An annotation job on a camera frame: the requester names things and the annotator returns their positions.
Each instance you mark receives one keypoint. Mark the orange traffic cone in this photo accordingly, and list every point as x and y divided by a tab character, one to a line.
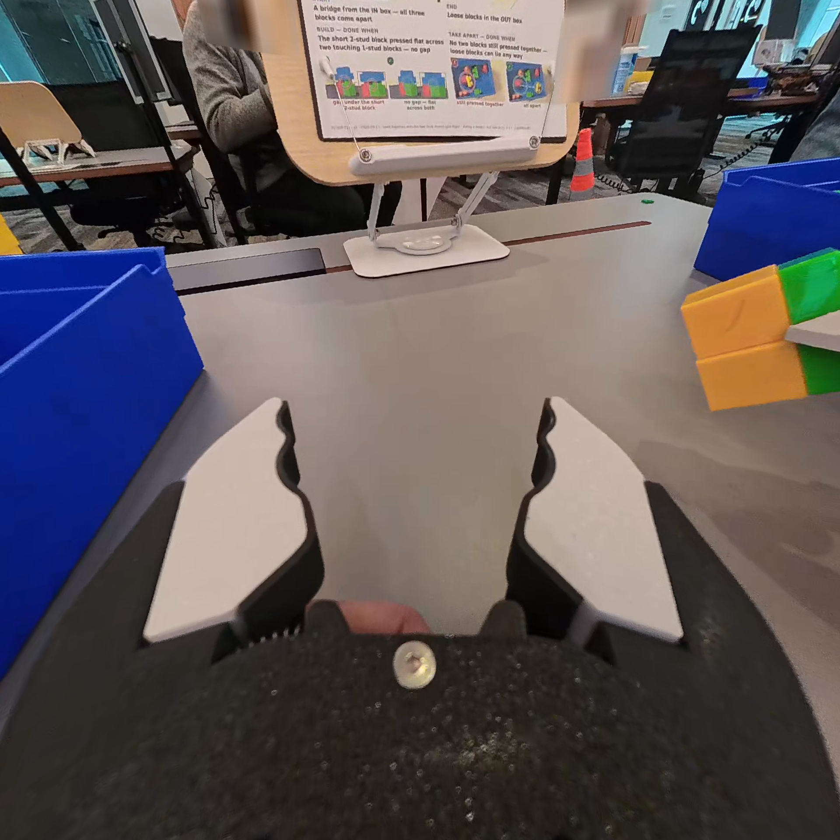
583	164

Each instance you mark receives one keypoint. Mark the wooden display board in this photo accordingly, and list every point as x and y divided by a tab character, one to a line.
295	145

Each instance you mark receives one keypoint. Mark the blue plastic bin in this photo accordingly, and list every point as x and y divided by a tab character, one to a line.
768	223
79	433

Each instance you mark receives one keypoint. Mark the yellow toy building block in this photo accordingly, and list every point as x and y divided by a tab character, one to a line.
735	313
755	378

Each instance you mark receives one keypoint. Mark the black office chair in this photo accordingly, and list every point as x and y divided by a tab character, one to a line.
683	99

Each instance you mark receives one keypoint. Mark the green two-stud toy block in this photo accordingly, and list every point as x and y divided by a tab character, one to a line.
814	289

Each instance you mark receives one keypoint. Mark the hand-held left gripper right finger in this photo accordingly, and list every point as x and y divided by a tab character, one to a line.
607	538

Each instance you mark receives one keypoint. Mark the black flat panel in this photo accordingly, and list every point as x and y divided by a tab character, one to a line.
250	269

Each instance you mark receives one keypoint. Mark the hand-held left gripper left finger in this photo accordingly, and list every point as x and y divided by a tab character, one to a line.
223	538

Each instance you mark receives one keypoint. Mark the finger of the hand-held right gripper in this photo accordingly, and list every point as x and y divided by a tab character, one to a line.
817	331

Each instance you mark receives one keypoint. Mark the wooden side table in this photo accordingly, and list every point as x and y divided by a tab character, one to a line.
92	164

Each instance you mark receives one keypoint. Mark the white book stand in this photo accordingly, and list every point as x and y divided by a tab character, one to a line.
427	250

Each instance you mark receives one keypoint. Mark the printed instruction sheet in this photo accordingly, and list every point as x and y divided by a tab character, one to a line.
433	53

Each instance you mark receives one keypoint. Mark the yellow plastic bin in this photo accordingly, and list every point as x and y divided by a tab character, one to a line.
8	236

